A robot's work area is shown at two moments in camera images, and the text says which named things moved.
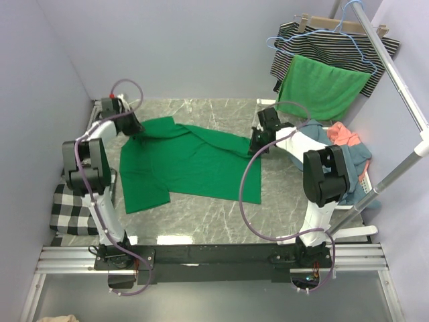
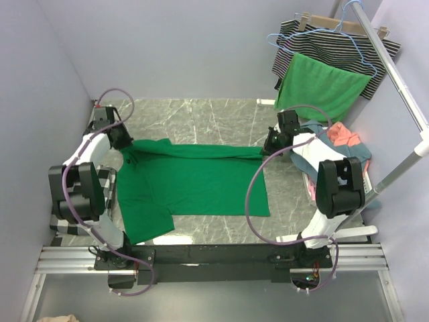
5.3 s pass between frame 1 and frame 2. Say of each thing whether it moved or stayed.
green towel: stayed
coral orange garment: stayed
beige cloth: stayed
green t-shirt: moved
